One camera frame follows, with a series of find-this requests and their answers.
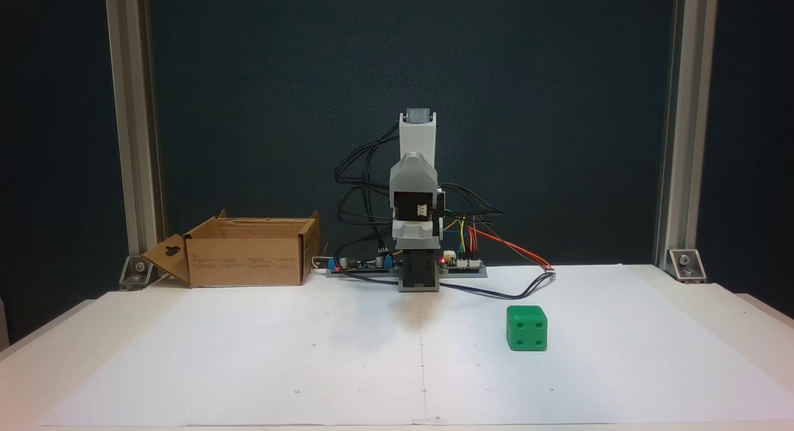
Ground aluminium frame post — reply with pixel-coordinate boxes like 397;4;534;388
104;0;167;258
654;0;720;267

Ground circuit board with white connectors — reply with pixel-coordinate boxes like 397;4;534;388
438;250;488;278

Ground black motor cable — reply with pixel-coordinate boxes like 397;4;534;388
338;186;398;224
437;183;503;230
335;122;401;193
338;223;401;264

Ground metal corner bracket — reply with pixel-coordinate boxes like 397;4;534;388
667;249;708;284
118;255;156;291

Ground coloured jumper wires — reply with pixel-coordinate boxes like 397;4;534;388
444;215;475;253

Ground black cable with white connector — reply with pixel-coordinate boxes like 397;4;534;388
335;269;557;301

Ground brown cardboard box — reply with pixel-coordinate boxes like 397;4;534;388
141;210;322;288

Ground blue power circuit board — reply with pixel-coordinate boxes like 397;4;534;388
326;248;401;278

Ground red orange wires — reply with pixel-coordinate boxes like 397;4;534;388
466;225;555;272

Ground green dice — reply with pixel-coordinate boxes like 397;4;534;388
506;304;548;352

